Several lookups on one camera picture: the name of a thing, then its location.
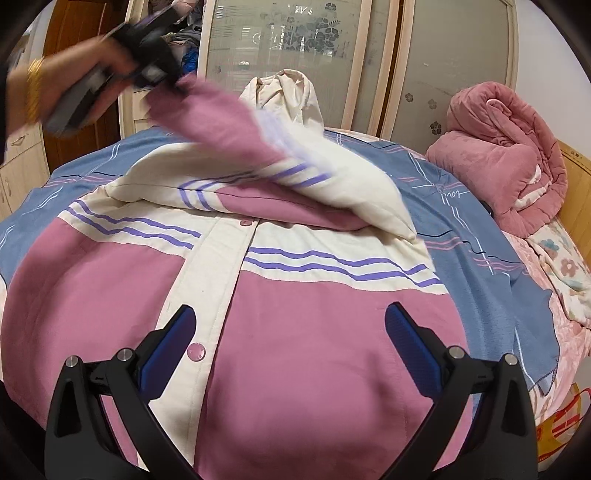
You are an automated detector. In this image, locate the pink and white hooded jacket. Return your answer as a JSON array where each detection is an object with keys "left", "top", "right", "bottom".
[{"left": 1, "top": 75, "right": 466, "bottom": 479}]

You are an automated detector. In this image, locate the person's left hand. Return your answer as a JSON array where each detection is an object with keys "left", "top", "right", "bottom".
[{"left": 2, "top": 36, "right": 136, "bottom": 135}]

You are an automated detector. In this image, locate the orange plastic bag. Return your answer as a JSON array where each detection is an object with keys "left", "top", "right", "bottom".
[{"left": 536, "top": 383, "right": 590, "bottom": 471}]

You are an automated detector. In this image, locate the brown wooden door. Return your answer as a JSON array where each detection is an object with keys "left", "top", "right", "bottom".
[{"left": 43, "top": 0, "right": 128, "bottom": 171}]

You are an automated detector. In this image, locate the blue plaid bed sheet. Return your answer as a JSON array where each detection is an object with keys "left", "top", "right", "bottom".
[{"left": 1, "top": 127, "right": 560, "bottom": 396}]

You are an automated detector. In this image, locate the cream drawer cabinet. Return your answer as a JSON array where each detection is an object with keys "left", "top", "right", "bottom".
[{"left": 0, "top": 125, "right": 49, "bottom": 220}]

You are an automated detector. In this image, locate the floral pink bedding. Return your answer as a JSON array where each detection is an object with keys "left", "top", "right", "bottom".
[{"left": 505, "top": 219, "right": 590, "bottom": 423}]

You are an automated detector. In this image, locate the yellow wooden headboard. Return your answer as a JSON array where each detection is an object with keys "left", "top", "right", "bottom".
[{"left": 558, "top": 141, "right": 591, "bottom": 265}]

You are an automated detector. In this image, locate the cream sliding-door wardrobe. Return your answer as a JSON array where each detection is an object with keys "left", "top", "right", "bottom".
[{"left": 117, "top": 0, "right": 521, "bottom": 156}]

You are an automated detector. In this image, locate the rolled pink quilt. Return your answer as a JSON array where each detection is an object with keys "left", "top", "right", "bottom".
[{"left": 426, "top": 81, "right": 568, "bottom": 238}]

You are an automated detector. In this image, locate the gold bracelet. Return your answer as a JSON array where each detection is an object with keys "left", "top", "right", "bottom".
[{"left": 25, "top": 56, "right": 47, "bottom": 126}]

